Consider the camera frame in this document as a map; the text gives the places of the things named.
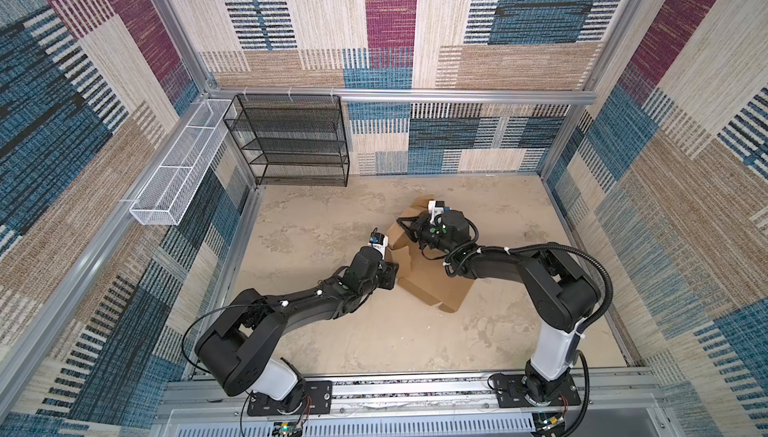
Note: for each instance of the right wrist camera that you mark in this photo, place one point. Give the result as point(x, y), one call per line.
point(435, 208)

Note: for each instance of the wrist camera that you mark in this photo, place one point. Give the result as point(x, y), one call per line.
point(435, 208)
point(379, 241)

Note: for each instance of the white wire mesh basket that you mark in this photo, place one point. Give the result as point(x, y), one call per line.
point(166, 197)

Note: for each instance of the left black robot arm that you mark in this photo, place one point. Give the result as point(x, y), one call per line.
point(237, 348)

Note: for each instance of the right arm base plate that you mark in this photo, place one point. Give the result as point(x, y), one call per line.
point(526, 391)

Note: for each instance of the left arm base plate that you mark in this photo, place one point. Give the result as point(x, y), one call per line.
point(312, 396)

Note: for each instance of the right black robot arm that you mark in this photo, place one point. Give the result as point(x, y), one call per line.
point(569, 289)

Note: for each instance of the brown cardboard box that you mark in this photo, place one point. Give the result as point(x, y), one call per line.
point(423, 278)

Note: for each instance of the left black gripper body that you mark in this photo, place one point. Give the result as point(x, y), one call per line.
point(384, 276)

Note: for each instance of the black wire mesh shelf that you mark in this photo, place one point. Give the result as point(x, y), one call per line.
point(294, 140)

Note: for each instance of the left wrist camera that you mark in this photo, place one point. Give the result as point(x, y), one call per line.
point(379, 241)

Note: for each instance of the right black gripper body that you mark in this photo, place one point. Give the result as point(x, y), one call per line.
point(425, 233)

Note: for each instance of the aluminium front rail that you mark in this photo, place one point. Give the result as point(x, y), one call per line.
point(442, 392)

